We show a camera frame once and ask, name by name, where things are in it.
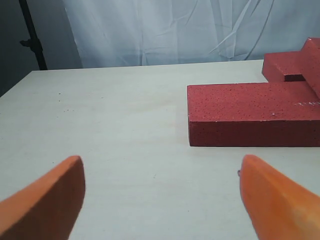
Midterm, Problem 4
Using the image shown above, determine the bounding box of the light blue backdrop cloth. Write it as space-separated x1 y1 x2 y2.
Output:
64 0 320 68

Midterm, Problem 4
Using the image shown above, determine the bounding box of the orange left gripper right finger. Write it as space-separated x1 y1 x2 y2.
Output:
239 154 320 240

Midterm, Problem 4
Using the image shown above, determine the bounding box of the red brick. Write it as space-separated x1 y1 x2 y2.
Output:
187 81 320 147
261 51 305 83
298 37 320 98

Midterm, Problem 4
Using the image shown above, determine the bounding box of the black light stand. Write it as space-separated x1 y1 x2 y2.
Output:
18 0 48 71

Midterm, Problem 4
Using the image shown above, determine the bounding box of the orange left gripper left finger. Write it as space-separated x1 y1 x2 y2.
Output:
0 155 85 240

